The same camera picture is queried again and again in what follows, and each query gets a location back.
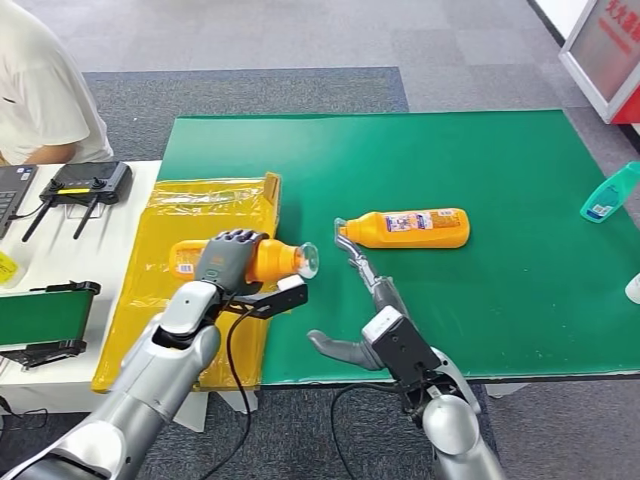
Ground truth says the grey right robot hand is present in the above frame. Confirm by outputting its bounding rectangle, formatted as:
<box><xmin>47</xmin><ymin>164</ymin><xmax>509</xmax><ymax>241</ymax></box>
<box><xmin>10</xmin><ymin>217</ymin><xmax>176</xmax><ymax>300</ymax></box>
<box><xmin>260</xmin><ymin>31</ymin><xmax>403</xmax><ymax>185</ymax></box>
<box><xmin>306</xmin><ymin>235</ymin><xmax>416</xmax><ymax>372</ymax></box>

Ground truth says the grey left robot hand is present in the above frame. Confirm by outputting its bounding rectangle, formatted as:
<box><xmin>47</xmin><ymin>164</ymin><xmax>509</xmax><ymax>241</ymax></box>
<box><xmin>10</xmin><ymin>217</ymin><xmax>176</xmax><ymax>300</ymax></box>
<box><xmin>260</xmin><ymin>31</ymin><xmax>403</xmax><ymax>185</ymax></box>
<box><xmin>195</xmin><ymin>229</ymin><xmax>271</xmax><ymax>296</ymax></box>

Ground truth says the orange Tide detergent bottle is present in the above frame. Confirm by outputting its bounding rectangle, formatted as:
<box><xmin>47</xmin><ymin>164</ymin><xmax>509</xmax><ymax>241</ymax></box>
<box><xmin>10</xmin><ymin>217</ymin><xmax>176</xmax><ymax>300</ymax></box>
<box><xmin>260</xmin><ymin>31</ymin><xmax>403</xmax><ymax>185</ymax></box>
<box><xmin>168</xmin><ymin>238</ymin><xmax>320</xmax><ymax>285</ymax></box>
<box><xmin>334</xmin><ymin>207</ymin><xmax>471</xmax><ymax>250</ymax></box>

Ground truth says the teal plastic bottle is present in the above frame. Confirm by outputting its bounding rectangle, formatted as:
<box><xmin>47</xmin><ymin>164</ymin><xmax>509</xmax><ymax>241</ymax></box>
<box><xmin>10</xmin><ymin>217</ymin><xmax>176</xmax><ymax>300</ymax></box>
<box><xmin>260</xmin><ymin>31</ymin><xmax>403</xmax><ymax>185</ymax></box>
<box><xmin>580</xmin><ymin>160</ymin><xmax>640</xmax><ymax>225</ymax></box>

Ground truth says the yellow plastic-wrapped cardboard box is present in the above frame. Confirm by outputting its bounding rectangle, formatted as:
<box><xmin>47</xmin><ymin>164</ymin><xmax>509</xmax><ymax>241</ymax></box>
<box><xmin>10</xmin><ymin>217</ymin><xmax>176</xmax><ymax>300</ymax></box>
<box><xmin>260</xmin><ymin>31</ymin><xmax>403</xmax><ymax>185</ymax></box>
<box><xmin>91</xmin><ymin>173</ymin><xmax>282</xmax><ymax>392</ymax></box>

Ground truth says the black controller with antennas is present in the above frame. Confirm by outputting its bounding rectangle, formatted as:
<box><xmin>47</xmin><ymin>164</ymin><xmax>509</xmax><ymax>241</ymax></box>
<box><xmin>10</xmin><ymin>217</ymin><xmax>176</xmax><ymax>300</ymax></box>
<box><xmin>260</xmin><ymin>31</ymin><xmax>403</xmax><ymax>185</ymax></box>
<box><xmin>21</xmin><ymin>160</ymin><xmax>134</xmax><ymax>243</ymax></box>

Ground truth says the green belt conveyor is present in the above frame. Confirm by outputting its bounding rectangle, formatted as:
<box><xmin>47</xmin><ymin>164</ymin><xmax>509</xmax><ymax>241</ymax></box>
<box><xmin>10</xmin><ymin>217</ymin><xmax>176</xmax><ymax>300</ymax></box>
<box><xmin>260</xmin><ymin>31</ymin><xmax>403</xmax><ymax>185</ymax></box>
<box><xmin>0</xmin><ymin>280</ymin><xmax>102</xmax><ymax>370</ymax></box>

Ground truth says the dark laptop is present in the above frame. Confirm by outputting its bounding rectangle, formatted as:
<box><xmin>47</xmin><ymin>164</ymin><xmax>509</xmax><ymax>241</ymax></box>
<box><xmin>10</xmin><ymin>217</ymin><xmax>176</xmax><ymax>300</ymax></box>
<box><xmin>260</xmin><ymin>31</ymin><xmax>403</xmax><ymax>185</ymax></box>
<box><xmin>0</xmin><ymin>164</ymin><xmax>39</xmax><ymax>241</ymax></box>

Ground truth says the yellow labelled packet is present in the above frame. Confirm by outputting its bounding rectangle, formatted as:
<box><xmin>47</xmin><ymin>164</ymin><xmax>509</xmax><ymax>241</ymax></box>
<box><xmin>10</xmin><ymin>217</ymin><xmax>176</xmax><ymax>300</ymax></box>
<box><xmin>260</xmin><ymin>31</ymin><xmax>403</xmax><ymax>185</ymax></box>
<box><xmin>0</xmin><ymin>250</ymin><xmax>26</xmax><ymax>291</ymax></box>

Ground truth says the person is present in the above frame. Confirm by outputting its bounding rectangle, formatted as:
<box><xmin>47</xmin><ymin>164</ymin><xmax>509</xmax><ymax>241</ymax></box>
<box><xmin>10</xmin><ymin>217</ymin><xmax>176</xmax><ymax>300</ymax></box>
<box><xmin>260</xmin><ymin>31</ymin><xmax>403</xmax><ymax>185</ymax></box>
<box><xmin>0</xmin><ymin>0</ymin><xmax>115</xmax><ymax>167</ymax></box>

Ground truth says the red fire cabinet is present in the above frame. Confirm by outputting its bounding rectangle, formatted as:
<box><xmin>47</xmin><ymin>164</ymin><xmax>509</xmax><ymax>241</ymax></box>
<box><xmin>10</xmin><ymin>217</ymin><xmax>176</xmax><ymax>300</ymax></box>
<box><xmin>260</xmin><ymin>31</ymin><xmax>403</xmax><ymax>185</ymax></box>
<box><xmin>558</xmin><ymin>0</ymin><xmax>640</xmax><ymax>126</ymax></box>

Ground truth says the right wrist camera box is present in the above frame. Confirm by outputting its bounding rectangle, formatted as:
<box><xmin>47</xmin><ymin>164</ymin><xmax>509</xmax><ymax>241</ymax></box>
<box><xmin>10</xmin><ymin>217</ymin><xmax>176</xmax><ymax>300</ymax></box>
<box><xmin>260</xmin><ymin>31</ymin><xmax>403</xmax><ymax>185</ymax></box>
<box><xmin>361</xmin><ymin>305</ymin><xmax>442</xmax><ymax>387</ymax></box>

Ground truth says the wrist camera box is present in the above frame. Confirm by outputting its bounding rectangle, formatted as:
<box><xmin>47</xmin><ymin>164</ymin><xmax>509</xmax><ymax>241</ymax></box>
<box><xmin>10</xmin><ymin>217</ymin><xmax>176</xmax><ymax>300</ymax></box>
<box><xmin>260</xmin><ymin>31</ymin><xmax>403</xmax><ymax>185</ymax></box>
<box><xmin>230</xmin><ymin>274</ymin><xmax>309</xmax><ymax>321</ymax></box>
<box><xmin>361</xmin><ymin>305</ymin><xmax>442</xmax><ymax>387</ymax></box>

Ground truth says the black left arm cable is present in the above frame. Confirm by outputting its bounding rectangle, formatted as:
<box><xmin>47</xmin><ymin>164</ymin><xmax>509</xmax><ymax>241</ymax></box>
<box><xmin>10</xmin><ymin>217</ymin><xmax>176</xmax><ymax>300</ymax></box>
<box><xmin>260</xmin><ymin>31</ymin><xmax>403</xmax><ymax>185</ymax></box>
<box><xmin>199</xmin><ymin>307</ymin><xmax>254</xmax><ymax>480</ymax></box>

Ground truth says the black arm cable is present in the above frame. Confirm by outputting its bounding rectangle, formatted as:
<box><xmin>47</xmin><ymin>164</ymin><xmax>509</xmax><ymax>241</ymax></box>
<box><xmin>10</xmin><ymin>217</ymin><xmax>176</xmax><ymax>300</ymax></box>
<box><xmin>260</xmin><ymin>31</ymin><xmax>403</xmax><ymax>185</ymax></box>
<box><xmin>199</xmin><ymin>307</ymin><xmax>254</xmax><ymax>480</ymax></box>
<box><xmin>330</xmin><ymin>382</ymin><xmax>411</xmax><ymax>480</ymax></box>

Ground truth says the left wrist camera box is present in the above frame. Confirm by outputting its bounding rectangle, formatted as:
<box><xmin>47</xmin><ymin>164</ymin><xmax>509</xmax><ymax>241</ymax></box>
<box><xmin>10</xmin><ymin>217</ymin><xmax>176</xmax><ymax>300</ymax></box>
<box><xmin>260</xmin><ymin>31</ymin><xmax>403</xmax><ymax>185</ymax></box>
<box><xmin>230</xmin><ymin>274</ymin><xmax>309</xmax><ymax>321</ymax></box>

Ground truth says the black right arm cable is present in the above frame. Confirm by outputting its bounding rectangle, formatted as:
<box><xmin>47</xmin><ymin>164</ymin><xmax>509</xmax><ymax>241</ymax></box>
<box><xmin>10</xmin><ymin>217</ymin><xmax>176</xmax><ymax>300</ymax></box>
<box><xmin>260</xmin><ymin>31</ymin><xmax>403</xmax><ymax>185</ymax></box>
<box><xmin>330</xmin><ymin>382</ymin><xmax>411</xmax><ymax>480</ymax></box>

